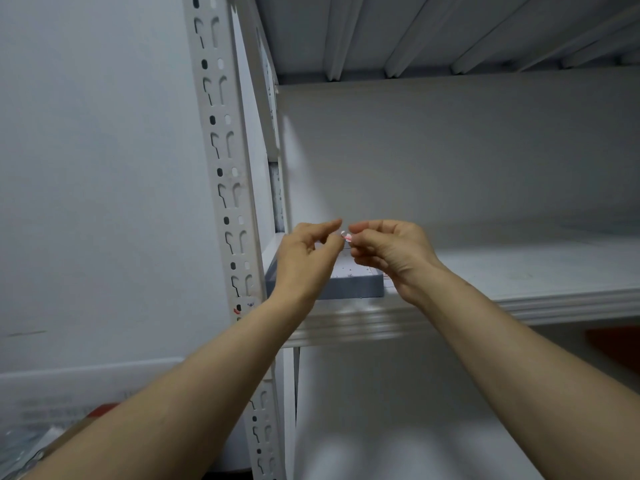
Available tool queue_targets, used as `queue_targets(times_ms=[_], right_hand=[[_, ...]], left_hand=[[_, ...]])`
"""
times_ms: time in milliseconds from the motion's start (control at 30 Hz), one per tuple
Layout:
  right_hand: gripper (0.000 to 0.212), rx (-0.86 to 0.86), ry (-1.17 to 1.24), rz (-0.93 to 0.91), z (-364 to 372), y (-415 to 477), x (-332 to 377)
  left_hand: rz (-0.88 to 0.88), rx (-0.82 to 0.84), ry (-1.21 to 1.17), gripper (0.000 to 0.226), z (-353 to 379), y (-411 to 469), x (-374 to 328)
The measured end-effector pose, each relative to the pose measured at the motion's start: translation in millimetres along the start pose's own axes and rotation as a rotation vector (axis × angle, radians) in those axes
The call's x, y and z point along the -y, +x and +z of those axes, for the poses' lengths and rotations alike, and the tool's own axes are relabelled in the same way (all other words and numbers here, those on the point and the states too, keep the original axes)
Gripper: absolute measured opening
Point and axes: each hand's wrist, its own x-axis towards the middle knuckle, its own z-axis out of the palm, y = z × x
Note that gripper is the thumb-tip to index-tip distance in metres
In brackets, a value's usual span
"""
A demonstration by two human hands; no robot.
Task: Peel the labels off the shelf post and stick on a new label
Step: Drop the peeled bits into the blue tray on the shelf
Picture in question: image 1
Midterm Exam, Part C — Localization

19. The person's left forearm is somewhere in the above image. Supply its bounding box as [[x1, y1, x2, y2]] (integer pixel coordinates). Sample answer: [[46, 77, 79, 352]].
[[22, 293, 321, 480]]

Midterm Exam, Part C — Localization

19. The person's left hand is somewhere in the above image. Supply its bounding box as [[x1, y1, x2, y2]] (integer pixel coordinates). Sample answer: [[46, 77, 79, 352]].
[[271, 219, 346, 311]]

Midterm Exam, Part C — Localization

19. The person's right hand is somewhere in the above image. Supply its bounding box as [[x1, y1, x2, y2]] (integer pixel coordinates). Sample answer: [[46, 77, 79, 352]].
[[348, 219, 447, 306]]

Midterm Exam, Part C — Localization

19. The red item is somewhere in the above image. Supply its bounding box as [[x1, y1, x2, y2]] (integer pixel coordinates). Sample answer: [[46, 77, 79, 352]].
[[75, 402, 122, 421]]

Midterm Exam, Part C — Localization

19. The grey flat tray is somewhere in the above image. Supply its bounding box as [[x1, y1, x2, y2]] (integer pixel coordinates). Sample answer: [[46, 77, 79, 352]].
[[264, 242, 385, 301]]

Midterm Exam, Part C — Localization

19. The white slotted metal rack upright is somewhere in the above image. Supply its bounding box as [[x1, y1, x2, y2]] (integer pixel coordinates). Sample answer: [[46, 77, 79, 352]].
[[182, 0, 301, 480]]

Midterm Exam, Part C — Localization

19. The white metal rack shelf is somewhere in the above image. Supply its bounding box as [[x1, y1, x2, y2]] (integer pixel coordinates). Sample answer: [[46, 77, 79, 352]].
[[262, 222, 640, 349], [248, 0, 640, 86]]

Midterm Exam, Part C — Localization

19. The person's right forearm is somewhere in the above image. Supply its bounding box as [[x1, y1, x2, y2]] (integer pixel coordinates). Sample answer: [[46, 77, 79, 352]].
[[399, 265, 640, 480]]

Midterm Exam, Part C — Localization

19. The clear plastic bag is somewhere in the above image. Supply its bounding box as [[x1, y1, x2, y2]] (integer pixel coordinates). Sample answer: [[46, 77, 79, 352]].
[[0, 424, 68, 480]]

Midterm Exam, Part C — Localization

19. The white plastic storage bin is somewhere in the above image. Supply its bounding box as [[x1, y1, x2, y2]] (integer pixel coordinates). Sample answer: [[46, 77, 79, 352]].
[[0, 357, 251, 480]]

